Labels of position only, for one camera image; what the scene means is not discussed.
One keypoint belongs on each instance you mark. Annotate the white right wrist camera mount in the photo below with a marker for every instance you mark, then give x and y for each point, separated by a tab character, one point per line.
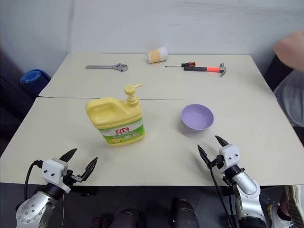
230	155

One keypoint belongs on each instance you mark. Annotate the dark rounded shape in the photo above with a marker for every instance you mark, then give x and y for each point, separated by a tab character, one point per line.
185	213
129	218

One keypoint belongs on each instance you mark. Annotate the blue rolled mat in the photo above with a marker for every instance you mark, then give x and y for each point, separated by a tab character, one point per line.
33	79

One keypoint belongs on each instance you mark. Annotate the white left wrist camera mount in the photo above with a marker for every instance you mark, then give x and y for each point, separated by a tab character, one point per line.
53	169

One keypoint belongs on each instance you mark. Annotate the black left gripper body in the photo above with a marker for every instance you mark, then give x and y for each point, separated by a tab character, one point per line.
69	178

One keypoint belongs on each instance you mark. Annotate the black seat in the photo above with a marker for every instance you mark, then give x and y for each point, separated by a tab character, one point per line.
13	107

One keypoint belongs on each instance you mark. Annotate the yellowish soled shoe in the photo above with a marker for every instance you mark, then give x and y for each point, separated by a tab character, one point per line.
295	204

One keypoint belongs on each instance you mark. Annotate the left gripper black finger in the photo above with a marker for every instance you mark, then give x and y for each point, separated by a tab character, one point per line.
69	155
90	168

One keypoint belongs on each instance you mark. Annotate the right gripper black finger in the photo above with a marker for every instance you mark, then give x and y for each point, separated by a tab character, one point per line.
203	155
221	142

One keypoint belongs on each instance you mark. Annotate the yellow detergent bottle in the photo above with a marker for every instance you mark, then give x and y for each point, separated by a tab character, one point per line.
118	121

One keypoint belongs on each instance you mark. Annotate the grey adjustable wrench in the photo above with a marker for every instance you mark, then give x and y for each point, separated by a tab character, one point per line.
104	67

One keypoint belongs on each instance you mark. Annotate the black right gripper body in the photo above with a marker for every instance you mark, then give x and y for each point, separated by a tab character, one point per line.
218	162

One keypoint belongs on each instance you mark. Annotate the white sneaker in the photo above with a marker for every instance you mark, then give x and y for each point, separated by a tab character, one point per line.
278	217

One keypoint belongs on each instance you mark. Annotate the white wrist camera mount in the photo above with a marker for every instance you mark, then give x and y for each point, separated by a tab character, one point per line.
230	155
53	169

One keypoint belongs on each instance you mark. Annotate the tan paper cup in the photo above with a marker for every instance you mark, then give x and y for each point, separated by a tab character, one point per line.
155	56

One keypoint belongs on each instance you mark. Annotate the purple bowl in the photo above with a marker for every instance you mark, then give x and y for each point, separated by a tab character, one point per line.
197	117

